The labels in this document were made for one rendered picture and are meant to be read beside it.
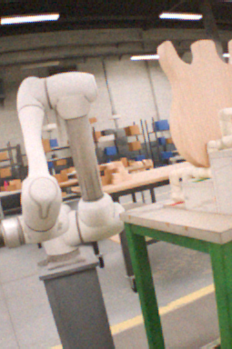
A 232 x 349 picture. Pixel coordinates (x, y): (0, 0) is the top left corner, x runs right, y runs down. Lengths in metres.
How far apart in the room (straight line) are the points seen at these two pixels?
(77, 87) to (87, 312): 0.98
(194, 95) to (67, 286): 0.98
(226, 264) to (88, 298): 0.88
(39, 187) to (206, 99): 0.55
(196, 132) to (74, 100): 0.53
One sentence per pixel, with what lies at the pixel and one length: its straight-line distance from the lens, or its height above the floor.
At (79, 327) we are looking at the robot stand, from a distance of 1.63.
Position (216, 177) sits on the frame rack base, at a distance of 0.93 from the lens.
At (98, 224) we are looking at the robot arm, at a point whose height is 0.86.
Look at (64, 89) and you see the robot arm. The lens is 1.32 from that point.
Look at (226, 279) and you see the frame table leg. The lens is 0.84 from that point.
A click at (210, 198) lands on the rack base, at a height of 0.97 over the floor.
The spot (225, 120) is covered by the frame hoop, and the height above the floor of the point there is 1.18.
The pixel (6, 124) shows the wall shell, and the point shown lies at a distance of 12.01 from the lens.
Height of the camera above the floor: 1.15
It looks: 4 degrees down
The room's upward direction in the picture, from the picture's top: 11 degrees counter-clockwise
